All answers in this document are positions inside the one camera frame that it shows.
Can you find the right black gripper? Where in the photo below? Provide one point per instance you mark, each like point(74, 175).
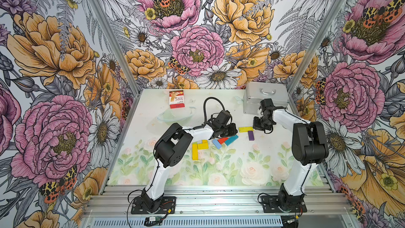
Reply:
point(256, 126)

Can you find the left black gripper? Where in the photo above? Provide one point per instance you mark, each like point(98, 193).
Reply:
point(233, 130)

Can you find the teal block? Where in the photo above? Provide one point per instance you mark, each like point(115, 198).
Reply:
point(230, 140)

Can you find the purple block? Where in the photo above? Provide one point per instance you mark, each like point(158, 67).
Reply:
point(251, 135)

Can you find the red block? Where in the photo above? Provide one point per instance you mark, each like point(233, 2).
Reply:
point(222, 140)

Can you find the yellow-green block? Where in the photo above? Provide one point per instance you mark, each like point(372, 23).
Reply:
point(245, 129)

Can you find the long yellow block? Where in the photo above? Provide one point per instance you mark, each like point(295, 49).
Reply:
point(194, 151)

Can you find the yellow block crosswise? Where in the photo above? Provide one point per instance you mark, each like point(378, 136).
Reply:
point(203, 146)

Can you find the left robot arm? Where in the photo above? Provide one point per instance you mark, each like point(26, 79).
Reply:
point(169, 151)

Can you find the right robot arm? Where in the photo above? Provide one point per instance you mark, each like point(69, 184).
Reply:
point(309, 148)

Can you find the light blue block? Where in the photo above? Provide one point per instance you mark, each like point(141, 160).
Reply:
point(216, 143)

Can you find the silver metal case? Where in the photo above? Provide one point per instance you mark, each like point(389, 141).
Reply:
point(255, 92)

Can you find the clear glass bowl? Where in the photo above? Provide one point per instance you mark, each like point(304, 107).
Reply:
point(177, 115)

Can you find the red white cardboard box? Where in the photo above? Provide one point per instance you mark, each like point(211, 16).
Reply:
point(176, 99)

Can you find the small circuit board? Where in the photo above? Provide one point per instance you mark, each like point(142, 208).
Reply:
point(152, 221)

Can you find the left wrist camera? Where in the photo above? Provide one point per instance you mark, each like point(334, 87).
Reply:
point(223, 118)

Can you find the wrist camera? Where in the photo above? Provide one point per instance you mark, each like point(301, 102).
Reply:
point(266, 105)
point(223, 118)

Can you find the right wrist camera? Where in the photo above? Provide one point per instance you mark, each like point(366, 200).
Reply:
point(266, 105)

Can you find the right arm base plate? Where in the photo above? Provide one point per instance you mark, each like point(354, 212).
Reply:
point(282, 204)

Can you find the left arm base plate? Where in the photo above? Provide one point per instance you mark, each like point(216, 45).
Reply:
point(144, 205)

